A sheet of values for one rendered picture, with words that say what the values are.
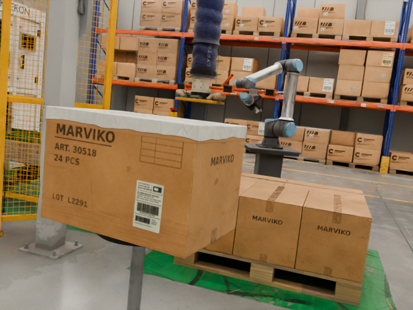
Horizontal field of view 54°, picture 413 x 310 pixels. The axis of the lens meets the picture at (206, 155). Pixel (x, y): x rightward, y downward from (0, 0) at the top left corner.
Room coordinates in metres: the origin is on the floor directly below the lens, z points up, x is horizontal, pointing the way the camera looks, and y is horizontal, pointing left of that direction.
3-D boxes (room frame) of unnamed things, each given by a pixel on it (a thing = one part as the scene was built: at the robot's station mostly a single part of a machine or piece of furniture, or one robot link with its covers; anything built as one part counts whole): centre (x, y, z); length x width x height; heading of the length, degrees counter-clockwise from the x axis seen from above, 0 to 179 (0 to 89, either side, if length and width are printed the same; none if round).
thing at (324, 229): (2.95, -0.57, 0.34); 1.20 x 1.00 x 0.40; 73
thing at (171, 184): (1.46, 0.22, 0.82); 0.60 x 0.40 x 0.40; 65
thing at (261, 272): (2.95, -0.57, 0.07); 1.20 x 1.00 x 0.14; 73
